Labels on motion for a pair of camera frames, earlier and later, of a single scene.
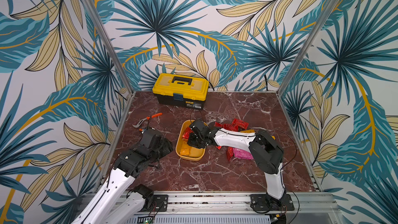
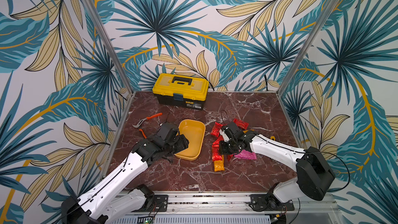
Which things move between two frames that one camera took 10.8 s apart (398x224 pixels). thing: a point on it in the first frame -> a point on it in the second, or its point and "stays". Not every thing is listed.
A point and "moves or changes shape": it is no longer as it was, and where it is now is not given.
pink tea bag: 239,153 stays
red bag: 186,133 moves or changes shape
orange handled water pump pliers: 147,118 stays
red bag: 229,152 moves or changes shape
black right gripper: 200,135 -> 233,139
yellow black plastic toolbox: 186,91 stays
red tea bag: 240,123 stays
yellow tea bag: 185,150 -> 219,165
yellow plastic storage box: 195,154 stays
